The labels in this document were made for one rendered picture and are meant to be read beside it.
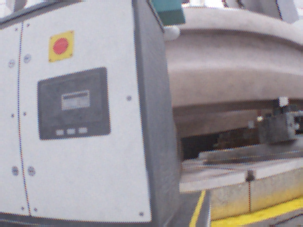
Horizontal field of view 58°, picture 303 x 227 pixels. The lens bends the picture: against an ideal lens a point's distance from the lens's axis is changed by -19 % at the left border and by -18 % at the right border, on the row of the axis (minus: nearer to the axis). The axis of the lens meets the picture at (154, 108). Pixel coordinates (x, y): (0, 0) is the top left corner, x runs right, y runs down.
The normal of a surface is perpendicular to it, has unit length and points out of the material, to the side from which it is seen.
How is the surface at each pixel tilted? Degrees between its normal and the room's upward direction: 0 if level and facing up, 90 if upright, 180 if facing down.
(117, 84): 90
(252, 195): 90
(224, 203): 90
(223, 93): 90
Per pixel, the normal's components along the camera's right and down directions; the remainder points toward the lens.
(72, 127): -0.19, -0.13
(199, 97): 0.02, -0.14
